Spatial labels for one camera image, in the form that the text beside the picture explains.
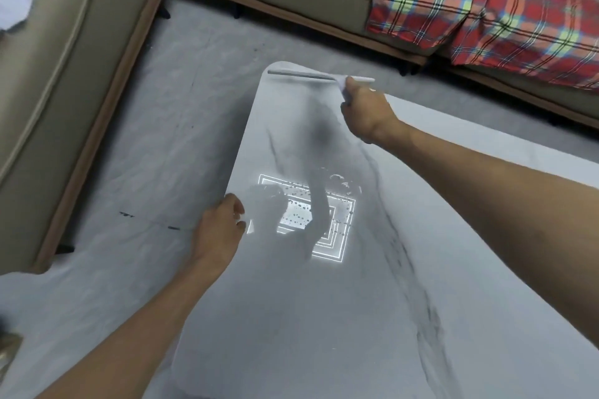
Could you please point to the person's left hand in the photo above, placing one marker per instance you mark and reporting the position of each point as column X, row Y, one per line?
column 217, row 235

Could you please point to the person's right hand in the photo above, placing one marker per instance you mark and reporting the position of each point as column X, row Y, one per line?
column 367, row 113

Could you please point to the person's right fingers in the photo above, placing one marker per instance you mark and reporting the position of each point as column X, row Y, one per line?
column 347, row 92

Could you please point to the person's left fingers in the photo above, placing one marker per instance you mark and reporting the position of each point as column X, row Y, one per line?
column 235, row 209

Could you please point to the white grey squeegee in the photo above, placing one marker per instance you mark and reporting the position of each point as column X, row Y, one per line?
column 304, row 74

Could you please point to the person's right forearm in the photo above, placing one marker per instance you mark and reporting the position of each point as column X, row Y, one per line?
column 491, row 207

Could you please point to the person's left forearm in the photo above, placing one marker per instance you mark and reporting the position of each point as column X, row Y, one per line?
column 140, row 333

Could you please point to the black sofa leg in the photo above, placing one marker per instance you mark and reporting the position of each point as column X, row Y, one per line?
column 165, row 11
column 237, row 13
column 65, row 249
column 410, row 69

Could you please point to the red plaid blanket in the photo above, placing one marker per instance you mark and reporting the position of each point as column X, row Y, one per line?
column 468, row 15

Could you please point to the grey brown object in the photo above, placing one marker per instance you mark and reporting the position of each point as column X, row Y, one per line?
column 9, row 356

